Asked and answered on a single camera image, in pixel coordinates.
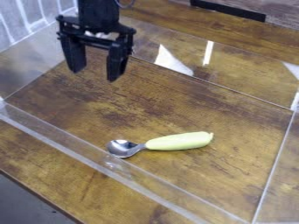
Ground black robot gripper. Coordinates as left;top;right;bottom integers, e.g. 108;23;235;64
56;0;136;82

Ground black bar in background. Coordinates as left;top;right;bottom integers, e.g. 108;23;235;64
190;0;267;22

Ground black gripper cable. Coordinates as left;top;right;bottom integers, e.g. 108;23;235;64
114;0;136;10

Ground green handled metal spoon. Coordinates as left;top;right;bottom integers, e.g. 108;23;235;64
107;131;214;158

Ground clear acrylic enclosure walls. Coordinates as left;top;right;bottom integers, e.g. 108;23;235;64
0;19;299;224

